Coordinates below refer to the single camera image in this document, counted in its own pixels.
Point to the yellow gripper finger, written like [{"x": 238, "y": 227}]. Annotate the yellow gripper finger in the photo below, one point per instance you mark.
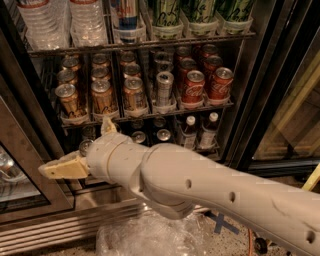
[
  {"x": 107, "y": 126},
  {"x": 70, "y": 166}
]

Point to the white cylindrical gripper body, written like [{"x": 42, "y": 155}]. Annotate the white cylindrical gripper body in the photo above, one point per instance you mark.
[{"x": 100, "y": 156}]

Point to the orange can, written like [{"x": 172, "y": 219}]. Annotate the orange can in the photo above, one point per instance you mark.
[{"x": 70, "y": 100}]

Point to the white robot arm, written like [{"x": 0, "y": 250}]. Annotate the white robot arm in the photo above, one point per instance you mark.
[{"x": 172, "y": 180}]

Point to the green can bottom left rear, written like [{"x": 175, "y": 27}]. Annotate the green can bottom left rear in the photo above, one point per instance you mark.
[{"x": 88, "y": 132}]

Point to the green can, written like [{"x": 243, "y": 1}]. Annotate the green can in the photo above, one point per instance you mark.
[
  {"x": 199, "y": 11},
  {"x": 235, "y": 10},
  {"x": 88, "y": 132},
  {"x": 84, "y": 146},
  {"x": 166, "y": 13}
]

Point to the green can bottom left front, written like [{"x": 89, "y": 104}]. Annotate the green can bottom left front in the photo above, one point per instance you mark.
[{"x": 84, "y": 146}]

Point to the blue cola can front left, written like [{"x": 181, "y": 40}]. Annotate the blue cola can front left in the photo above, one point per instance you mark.
[{"x": 139, "y": 137}]

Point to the blue cola can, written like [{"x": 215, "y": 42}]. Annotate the blue cola can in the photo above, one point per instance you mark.
[
  {"x": 139, "y": 137},
  {"x": 163, "y": 136}
]

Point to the blue cola can front right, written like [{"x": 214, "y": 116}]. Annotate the blue cola can front right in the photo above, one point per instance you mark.
[{"x": 163, "y": 136}]

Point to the left glass fridge door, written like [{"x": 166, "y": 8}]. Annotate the left glass fridge door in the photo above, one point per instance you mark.
[{"x": 24, "y": 192}]

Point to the orange can left column middle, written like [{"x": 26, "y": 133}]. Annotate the orange can left column middle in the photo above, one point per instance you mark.
[{"x": 67, "y": 76}]

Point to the slim silver can front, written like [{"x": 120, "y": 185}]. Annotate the slim silver can front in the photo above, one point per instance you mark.
[{"x": 164, "y": 81}]

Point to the slim silver can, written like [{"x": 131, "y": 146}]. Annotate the slim silver can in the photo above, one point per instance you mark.
[
  {"x": 164, "y": 81},
  {"x": 164, "y": 65}
]

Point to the slim silver can middle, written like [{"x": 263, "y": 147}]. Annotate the slim silver can middle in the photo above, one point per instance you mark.
[{"x": 164, "y": 65}]

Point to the red cola can front left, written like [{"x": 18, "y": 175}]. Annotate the red cola can front left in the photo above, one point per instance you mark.
[{"x": 193, "y": 87}]

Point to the red cola can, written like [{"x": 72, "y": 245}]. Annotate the red cola can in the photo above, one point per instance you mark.
[
  {"x": 193, "y": 87},
  {"x": 185, "y": 65},
  {"x": 210, "y": 65},
  {"x": 220, "y": 84},
  {"x": 182, "y": 52},
  {"x": 206, "y": 51}
]

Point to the red cola can middle left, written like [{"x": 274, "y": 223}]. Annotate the red cola can middle left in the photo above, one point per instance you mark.
[{"x": 185, "y": 65}]

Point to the red cola can rear left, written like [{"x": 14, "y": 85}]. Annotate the red cola can rear left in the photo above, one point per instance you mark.
[{"x": 182, "y": 52}]

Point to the blue silver energy drink can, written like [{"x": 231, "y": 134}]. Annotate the blue silver energy drink can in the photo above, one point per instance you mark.
[{"x": 124, "y": 14}]

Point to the red cola can middle right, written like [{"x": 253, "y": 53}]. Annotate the red cola can middle right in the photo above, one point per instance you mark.
[{"x": 210, "y": 65}]

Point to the red cola can front right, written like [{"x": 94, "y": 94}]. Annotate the red cola can front right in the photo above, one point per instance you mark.
[{"x": 220, "y": 84}]

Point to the red cola can rear right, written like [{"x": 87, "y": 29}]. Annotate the red cola can rear right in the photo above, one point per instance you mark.
[{"x": 206, "y": 51}]

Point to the green can top left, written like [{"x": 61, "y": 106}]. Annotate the green can top left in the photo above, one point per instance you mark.
[{"x": 166, "y": 13}]

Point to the green can top middle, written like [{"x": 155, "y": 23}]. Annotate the green can top middle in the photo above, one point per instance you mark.
[{"x": 199, "y": 11}]

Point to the green can top right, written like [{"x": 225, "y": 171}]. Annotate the green can top right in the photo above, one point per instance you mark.
[{"x": 235, "y": 10}]

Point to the white cap bottle left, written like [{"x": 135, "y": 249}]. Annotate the white cap bottle left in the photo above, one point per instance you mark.
[{"x": 187, "y": 133}]

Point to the white cap bottle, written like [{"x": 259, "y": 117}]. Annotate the white cap bottle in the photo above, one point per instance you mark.
[
  {"x": 208, "y": 131},
  {"x": 187, "y": 133}
]

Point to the clear plastic bag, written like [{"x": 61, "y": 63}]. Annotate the clear plastic bag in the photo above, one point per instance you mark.
[{"x": 154, "y": 235}]

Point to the white cap bottle right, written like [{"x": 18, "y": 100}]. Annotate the white cap bottle right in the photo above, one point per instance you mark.
[{"x": 208, "y": 131}]

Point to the clear water bottle right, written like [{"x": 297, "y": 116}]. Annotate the clear water bottle right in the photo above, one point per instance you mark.
[{"x": 87, "y": 23}]

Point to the clear water bottle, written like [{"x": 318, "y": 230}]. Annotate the clear water bottle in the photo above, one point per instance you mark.
[
  {"x": 87, "y": 23},
  {"x": 47, "y": 21}
]

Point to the clear water bottle left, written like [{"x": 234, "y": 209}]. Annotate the clear water bottle left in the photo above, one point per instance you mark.
[{"x": 47, "y": 21}]

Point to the blue tape cross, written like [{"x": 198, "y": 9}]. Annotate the blue tape cross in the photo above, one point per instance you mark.
[{"x": 221, "y": 223}]

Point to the middle wire shelf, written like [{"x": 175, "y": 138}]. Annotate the middle wire shelf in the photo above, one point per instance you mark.
[{"x": 122, "y": 115}]

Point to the wire shelf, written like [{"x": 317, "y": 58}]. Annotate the wire shelf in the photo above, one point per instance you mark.
[
  {"x": 122, "y": 115},
  {"x": 140, "y": 45}
]

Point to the top wire shelf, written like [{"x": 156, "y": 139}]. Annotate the top wire shelf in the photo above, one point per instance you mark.
[{"x": 140, "y": 45}]

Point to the yellow black cart frame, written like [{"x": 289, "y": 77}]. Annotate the yellow black cart frame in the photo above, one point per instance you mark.
[{"x": 261, "y": 245}]

